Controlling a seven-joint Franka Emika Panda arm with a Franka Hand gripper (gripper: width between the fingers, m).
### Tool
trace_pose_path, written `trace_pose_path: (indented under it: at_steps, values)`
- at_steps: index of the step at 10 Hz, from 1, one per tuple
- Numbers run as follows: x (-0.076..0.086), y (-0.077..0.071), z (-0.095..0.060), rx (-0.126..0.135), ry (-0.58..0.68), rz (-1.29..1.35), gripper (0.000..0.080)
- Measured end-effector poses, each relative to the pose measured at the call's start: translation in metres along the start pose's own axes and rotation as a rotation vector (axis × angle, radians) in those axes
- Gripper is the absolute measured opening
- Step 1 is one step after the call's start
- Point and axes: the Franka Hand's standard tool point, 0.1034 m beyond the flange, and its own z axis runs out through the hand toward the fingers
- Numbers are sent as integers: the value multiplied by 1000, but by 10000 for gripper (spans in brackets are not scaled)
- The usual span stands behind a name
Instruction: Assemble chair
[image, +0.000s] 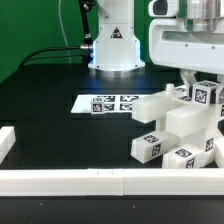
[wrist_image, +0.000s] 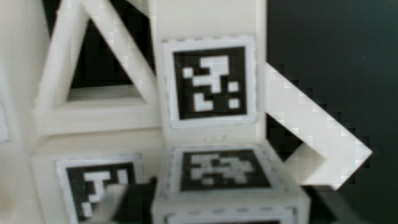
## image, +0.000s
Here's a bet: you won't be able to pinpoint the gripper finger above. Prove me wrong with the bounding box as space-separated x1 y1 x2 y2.
180 69 196 96
216 75 224 104

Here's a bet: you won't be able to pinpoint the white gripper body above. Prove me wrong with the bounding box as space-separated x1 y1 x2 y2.
149 18 224 75

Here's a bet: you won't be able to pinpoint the white chair back long part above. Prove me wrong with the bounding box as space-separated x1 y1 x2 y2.
131 83 224 139

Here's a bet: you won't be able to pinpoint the white chair seat part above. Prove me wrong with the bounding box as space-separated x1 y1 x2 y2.
167 104 222 168

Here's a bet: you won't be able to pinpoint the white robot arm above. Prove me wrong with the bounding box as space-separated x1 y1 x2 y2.
81 0 224 104

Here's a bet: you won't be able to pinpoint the white marker sheet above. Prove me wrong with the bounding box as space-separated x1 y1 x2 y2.
71 94 143 114

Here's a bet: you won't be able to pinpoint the black cables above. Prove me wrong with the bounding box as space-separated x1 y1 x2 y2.
20 0 94 67

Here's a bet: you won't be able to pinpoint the grey thin cable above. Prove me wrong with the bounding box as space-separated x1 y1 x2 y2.
58 0 73 64

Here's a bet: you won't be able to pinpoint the white left rail block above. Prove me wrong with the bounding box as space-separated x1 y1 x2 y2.
0 126 16 164

